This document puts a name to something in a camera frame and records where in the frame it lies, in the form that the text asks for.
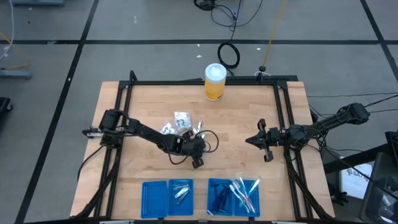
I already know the black aluminium table frame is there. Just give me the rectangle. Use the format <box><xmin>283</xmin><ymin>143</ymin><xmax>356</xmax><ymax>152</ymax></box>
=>
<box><xmin>70</xmin><ymin>70</ymin><xmax>336</xmax><ymax>223</ymax></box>

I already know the black plastic bin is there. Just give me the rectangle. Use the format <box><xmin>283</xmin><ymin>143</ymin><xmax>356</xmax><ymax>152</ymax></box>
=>
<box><xmin>360</xmin><ymin>151</ymin><xmax>398</xmax><ymax>224</ymax></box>

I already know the grey metal base bar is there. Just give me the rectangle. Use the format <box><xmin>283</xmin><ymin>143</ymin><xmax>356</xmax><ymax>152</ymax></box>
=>
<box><xmin>0</xmin><ymin>69</ymin><xmax>32</xmax><ymax>80</ymax></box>
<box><xmin>11</xmin><ymin>0</ymin><xmax>65</xmax><ymax>6</ymax></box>

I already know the black caster foot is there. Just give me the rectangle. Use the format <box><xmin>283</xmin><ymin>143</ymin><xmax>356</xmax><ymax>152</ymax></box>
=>
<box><xmin>0</xmin><ymin>97</ymin><xmax>13</xmax><ymax>113</ymax></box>

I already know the black metal bar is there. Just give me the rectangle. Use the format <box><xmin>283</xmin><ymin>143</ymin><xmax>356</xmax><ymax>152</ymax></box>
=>
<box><xmin>323</xmin><ymin>143</ymin><xmax>389</xmax><ymax>175</ymax></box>

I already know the long black power cable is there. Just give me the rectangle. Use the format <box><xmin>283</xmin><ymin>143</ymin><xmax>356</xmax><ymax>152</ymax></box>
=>
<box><xmin>216</xmin><ymin>0</ymin><xmax>243</xmax><ymax>70</ymax></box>

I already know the white printed cardboard box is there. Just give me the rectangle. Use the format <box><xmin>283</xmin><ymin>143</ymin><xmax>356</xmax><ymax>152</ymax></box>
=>
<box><xmin>340</xmin><ymin>163</ymin><xmax>373</xmax><ymax>200</ymax></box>

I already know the blue plastic slotted basket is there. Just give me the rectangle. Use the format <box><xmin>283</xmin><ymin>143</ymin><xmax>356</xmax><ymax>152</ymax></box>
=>
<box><xmin>141</xmin><ymin>181</ymin><xmax>170</xmax><ymax>219</ymax></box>
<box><xmin>207</xmin><ymin>178</ymin><xmax>236</xmax><ymax>218</ymax></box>
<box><xmin>168</xmin><ymin>179</ymin><xmax>195</xmax><ymax>218</ymax></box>
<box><xmin>233</xmin><ymin>179</ymin><xmax>261</xmax><ymax>218</ymax></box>

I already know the long yellow cable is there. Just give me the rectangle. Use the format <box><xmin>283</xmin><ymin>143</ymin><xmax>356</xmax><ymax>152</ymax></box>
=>
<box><xmin>262</xmin><ymin>0</ymin><xmax>289</xmax><ymax>68</ymax></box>

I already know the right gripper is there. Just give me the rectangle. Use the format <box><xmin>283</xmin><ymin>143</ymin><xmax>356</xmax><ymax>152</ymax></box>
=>
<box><xmin>245</xmin><ymin>118</ymin><xmax>282</xmax><ymax>163</ymax></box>

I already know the white bottle with yellow label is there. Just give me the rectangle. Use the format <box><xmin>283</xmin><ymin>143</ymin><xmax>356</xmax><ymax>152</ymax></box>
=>
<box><xmin>204</xmin><ymin>63</ymin><xmax>228</xmax><ymax>102</ymax></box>

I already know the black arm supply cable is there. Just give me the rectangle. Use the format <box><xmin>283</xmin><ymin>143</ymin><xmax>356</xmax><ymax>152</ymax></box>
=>
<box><xmin>76</xmin><ymin>144</ymin><xmax>105</xmax><ymax>183</ymax></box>

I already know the thin white cable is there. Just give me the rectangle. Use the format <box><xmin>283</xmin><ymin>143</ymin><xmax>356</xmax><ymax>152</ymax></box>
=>
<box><xmin>0</xmin><ymin>0</ymin><xmax>15</xmax><ymax>60</ymax></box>

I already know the white and blue toothbrush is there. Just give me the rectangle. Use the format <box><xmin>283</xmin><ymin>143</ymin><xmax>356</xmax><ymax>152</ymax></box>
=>
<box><xmin>229</xmin><ymin>183</ymin><xmax>251</xmax><ymax>214</ymax></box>

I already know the silver metal bracket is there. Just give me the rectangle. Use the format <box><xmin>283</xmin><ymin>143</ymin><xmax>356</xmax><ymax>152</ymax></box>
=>
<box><xmin>82</xmin><ymin>129</ymin><xmax>105</xmax><ymax>138</ymax></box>

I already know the teal and white toothbrush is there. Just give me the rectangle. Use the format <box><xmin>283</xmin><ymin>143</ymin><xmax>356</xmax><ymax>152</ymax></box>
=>
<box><xmin>248</xmin><ymin>178</ymin><xmax>261</xmax><ymax>195</ymax></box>

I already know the black cable bundle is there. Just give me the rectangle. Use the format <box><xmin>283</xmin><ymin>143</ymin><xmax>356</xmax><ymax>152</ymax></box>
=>
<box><xmin>193</xmin><ymin>0</ymin><xmax>265</xmax><ymax>29</ymax></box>

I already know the thin black floor cable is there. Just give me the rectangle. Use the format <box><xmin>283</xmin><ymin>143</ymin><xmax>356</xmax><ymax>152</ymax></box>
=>
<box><xmin>363</xmin><ymin>94</ymin><xmax>398</xmax><ymax>108</ymax></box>
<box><xmin>307</xmin><ymin>91</ymin><xmax>398</xmax><ymax>98</ymax></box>

